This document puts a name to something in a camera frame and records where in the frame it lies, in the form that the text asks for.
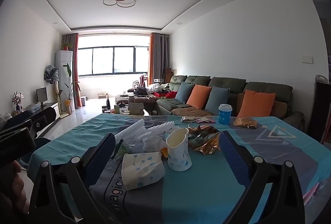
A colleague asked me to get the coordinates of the green plastic wrapper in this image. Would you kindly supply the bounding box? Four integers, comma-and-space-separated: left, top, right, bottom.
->
112, 140, 135, 161

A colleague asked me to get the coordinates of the green sofa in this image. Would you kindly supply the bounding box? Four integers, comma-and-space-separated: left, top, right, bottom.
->
155, 75, 305, 132

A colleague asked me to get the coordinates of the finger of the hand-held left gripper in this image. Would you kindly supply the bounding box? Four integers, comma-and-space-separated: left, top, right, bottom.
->
0, 113, 55, 137

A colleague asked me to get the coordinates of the blue cup with white lid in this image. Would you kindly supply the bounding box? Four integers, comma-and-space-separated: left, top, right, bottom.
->
218, 104, 232, 125

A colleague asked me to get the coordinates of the crushed blue-dotted paper cup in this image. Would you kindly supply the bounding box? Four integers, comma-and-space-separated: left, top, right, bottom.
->
121, 152, 165, 191

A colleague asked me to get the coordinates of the white tissue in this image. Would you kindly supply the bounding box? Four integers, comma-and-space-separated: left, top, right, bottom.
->
142, 135, 166, 152

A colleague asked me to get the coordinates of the blue vase with small tree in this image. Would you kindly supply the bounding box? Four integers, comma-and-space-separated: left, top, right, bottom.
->
12, 91, 25, 112

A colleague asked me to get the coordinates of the gold foil wrapper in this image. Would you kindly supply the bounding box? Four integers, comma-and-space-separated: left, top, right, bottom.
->
187, 126, 222, 156

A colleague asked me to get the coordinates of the black monitor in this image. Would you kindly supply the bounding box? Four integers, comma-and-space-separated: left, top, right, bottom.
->
36, 87, 48, 107

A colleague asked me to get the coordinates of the cloth-covered floor fan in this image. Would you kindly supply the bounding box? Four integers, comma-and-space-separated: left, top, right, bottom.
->
44, 65, 61, 119

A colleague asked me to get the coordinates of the white blue-dotted paper cup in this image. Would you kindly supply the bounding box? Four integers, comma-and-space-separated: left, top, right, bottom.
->
165, 128, 192, 172

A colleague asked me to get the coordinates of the grey and orange curtain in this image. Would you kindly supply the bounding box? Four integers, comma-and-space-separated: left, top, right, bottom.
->
63, 33, 79, 108
148, 33, 171, 85

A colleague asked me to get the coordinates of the orange cushion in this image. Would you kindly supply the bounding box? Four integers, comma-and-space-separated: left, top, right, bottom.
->
237, 89, 277, 118
186, 84, 213, 110

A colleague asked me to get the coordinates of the person's left hand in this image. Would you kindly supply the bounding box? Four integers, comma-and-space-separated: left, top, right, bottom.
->
10, 161, 28, 213

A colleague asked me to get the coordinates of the blue cushion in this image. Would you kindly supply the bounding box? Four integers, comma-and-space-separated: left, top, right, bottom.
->
175, 82, 194, 104
205, 86, 231, 115

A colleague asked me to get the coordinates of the brown cardboard box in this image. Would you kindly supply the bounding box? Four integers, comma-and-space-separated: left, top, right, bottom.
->
163, 68, 174, 82

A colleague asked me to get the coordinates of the brown paper trash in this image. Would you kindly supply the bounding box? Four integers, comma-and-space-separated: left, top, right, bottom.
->
233, 117, 258, 130

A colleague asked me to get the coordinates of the dark tall appliance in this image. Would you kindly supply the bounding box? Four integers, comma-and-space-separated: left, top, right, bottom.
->
314, 75, 331, 145

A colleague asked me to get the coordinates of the wide window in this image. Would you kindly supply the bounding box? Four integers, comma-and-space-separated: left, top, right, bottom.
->
78, 45, 150, 77

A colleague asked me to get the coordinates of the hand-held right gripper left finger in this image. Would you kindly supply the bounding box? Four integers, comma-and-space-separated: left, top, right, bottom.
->
28, 133, 116, 224

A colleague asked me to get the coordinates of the clear plastic bag bundle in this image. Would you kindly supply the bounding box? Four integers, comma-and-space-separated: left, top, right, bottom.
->
28, 101, 42, 114

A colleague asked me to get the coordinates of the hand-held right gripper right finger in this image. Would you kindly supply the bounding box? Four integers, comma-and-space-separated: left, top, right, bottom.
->
219, 130, 306, 224

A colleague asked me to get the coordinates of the white tower air conditioner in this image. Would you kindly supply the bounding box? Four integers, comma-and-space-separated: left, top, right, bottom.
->
55, 50, 73, 114

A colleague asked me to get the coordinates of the pile of clothes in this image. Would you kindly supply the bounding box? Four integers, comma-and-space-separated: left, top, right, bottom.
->
127, 82, 171, 96

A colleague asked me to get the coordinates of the teal plastic trash bin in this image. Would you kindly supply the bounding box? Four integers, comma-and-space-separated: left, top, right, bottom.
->
18, 137, 52, 170

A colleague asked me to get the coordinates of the white foam fruit net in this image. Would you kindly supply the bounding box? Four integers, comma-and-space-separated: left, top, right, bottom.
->
114, 119, 179, 148

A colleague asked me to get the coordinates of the brown seat blanket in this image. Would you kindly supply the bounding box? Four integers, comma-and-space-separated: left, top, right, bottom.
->
171, 106, 208, 116

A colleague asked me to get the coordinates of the teal and grey tablecloth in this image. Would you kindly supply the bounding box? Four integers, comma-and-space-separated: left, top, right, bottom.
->
27, 113, 331, 224

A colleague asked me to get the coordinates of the white and black TV cabinet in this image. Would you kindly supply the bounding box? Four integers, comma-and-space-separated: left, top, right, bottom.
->
0, 102, 62, 142

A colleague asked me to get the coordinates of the large-leaf plant in yellow pot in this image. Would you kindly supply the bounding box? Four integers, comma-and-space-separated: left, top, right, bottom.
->
61, 63, 81, 114

